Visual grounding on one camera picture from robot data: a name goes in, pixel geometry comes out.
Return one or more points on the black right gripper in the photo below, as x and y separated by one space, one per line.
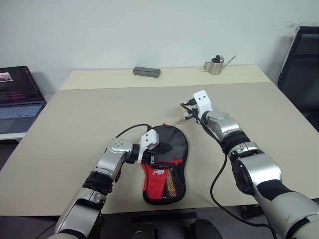
195 113

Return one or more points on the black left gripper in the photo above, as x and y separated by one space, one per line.
153 154

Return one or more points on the black red paddle case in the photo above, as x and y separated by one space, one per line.
178 149

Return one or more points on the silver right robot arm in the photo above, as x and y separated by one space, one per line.
256 166

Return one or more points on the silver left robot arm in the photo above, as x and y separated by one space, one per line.
104 164

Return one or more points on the small metal watering can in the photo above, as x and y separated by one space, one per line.
216 67

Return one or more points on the grey rectangular box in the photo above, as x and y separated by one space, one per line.
146 72

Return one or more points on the dark rounded shape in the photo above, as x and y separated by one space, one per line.
204 229
145 231

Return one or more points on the black chair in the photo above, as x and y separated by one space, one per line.
301 79

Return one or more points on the white side table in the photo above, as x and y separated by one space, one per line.
12 135

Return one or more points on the open laptop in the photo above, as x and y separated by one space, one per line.
20 99

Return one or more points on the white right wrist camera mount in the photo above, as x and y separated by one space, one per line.
203 102

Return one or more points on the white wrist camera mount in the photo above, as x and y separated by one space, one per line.
147 139
203 102

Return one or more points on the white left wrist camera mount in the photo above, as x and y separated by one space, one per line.
147 139

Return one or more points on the black table frame bar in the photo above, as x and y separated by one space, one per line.
164 217

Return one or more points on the black table leg bracket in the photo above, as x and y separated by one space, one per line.
251 211

